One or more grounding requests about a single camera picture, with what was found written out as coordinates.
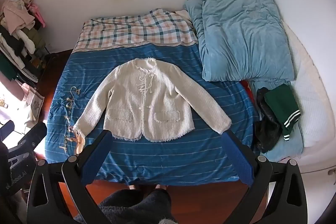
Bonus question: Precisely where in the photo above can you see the light blue duvet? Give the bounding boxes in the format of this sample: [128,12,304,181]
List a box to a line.
[183,0,295,82]

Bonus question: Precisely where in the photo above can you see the person's dark fleece pants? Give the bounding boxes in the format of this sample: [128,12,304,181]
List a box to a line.
[97,189,172,224]

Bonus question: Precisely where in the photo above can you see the beige tote bag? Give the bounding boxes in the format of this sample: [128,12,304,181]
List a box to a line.
[22,84,45,123]

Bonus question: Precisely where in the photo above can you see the pile of clothes on rack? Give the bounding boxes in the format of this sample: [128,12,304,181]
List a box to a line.
[0,0,49,83]

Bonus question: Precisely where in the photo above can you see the plaid quilt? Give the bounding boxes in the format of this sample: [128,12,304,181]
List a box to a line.
[72,9,199,54]

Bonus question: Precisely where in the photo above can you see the small red cloth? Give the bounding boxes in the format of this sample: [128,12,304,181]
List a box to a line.
[241,80,254,99]

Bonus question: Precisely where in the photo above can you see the blue printed blanket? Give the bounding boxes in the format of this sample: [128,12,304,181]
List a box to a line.
[45,44,259,186]

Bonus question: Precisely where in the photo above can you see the black garment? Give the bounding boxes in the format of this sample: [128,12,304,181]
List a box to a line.
[254,88,283,153]

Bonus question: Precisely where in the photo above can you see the green garment with white stripes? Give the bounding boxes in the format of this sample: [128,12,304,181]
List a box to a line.
[264,84,302,141]

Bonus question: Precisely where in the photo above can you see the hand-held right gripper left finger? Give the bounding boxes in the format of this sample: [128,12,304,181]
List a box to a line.
[26,130,114,224]

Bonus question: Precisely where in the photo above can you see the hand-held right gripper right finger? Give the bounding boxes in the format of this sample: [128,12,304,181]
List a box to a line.
[221,132,308,224]

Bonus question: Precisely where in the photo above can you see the cream tweed jacket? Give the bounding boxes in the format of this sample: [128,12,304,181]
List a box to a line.
[73,58,232,143]

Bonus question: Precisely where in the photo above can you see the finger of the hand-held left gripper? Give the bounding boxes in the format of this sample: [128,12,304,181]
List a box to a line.
[15,122,48,151]

